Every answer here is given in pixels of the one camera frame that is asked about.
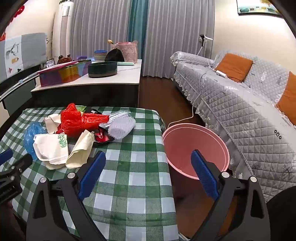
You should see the pink plastic bin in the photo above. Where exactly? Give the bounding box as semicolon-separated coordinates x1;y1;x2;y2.
162;123;230;181

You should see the clear plastic wrapper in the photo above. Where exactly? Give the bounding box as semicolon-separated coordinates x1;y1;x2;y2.
99;110;131;128

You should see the white rod with blue clip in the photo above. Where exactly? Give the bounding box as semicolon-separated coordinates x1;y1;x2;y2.
0;72;38;98

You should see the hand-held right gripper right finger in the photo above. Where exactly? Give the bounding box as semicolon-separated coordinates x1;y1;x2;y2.
191;149;271;241

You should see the blue plastic bag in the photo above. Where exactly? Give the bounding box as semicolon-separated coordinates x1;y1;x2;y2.
23;122;48;160

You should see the pink lace basket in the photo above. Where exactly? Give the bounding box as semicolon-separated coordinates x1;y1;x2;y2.
110;40;138;63

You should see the grey quilted sofa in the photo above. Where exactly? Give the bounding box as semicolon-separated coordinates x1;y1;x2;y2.
171;50;296;203

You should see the white cable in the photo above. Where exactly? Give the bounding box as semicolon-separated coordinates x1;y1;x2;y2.
168;58;219;128

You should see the teal curtain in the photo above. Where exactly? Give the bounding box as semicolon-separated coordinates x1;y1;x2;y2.
127;0;149;45

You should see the grey curtain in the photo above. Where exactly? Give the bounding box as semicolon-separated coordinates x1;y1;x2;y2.
141;0;216;78
69;0;132;58

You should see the white foam net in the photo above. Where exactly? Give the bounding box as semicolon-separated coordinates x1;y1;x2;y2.
107;116;136;139

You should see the red black snack wrapper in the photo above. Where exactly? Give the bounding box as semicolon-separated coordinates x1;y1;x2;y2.
94;128;115;144

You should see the red wall decoration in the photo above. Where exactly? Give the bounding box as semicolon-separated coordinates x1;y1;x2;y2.
8;5;25;24

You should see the framed wall picture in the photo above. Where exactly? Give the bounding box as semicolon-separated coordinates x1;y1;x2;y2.
236;0;284;16

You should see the stack of coloured bowls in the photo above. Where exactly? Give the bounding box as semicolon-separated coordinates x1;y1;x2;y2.
94;50;108;61

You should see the green checkered tablecloth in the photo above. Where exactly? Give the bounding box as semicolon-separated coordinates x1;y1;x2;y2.
0;107;179;241

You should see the grey deer print cover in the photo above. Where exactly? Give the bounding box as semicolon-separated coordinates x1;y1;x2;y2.
0;32;47;81

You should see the white tower air conditioner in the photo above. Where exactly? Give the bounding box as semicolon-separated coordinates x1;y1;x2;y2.
53;1;74;58

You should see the dark cloth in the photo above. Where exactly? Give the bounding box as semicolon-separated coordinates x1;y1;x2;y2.
266;190;296;241

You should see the dark cabinet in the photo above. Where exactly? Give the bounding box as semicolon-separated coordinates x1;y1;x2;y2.
0;65;43;121

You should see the white bamboo print tissue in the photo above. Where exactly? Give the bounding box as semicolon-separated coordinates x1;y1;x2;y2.
33;133;69;162

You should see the red plastic bag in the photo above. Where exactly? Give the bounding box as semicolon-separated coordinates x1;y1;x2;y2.
58;103;110;138

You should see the dark green round basin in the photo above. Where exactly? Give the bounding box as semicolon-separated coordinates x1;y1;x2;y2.
88;61;118;78

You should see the brown teapot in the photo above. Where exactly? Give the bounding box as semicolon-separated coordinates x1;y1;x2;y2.
57;54;72;65

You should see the white top coffee table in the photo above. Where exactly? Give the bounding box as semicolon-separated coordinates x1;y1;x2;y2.
31;59;142;108

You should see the white floor stand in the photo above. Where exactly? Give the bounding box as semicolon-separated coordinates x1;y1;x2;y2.
196;34;213;56

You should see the orange cushion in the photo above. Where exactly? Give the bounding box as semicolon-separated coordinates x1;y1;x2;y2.
215;53;253;82
276;71;296;127

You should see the rainbow tin box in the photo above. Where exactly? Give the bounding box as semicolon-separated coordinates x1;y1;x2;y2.
37;60;92;87

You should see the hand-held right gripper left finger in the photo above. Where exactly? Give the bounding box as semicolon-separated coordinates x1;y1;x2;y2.
26;151;107;241

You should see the small photo frame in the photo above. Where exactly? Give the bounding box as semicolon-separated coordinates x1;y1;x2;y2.
40;58;56;70

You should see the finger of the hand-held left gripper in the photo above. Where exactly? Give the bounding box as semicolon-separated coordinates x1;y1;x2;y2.
0;149;14;165
9;153;33;173

